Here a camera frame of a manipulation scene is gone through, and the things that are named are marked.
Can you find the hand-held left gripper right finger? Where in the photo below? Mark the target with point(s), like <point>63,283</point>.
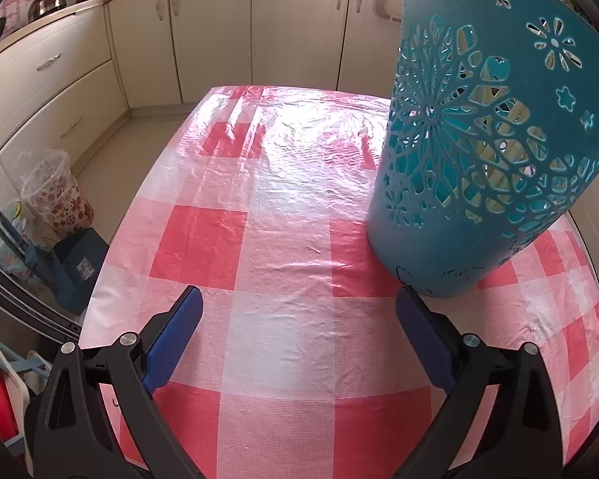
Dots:
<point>424,339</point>

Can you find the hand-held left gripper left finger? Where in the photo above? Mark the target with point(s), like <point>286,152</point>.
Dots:
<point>174,339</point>

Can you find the teal perforated utensil holder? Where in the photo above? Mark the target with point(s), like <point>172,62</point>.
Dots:
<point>419,249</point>

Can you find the dark blue box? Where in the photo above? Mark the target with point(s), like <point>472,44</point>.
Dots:
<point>80,259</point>

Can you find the pink checked tablecloth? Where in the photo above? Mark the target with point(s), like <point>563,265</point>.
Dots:
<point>279,259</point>

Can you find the white plastic rack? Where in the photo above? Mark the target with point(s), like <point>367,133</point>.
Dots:
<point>10,374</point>

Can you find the floral trash bin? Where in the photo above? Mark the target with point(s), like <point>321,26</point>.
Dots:
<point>60,204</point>

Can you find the clear plastic bag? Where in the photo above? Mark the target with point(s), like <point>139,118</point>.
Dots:
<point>5,254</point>

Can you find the cream base cabinets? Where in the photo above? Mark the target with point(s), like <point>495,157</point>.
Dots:
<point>219,35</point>

